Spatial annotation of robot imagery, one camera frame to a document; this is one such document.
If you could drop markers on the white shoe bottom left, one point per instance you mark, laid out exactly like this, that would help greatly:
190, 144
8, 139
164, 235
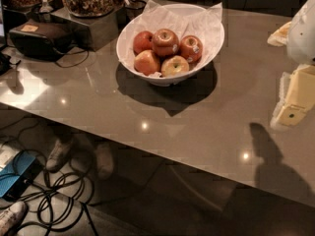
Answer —
12, 216

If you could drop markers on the dark cup with spoon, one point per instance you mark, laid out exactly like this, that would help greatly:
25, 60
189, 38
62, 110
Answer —
134, 7

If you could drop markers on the metal scoop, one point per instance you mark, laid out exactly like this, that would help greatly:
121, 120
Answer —
45, 7

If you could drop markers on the front yellow-red apple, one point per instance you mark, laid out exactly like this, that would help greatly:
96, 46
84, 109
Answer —
174, 66

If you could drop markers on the white shoe under table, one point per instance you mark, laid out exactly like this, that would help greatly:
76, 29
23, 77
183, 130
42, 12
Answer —
58, 156

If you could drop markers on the grey metal box stand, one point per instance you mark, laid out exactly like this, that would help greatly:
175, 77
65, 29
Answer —
89, 33

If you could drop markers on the black VR headset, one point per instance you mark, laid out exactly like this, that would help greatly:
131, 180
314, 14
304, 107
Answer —
42, 41

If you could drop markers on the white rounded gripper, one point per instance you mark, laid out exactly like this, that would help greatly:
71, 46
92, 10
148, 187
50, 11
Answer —
302, 36

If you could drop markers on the right red apple with sticker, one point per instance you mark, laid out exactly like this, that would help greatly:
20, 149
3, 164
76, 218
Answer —
191, 48

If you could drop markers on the blue box on floor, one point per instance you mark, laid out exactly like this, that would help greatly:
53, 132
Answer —
14, 175

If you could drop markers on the white paper liner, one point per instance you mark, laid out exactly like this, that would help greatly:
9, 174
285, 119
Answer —
183, 20

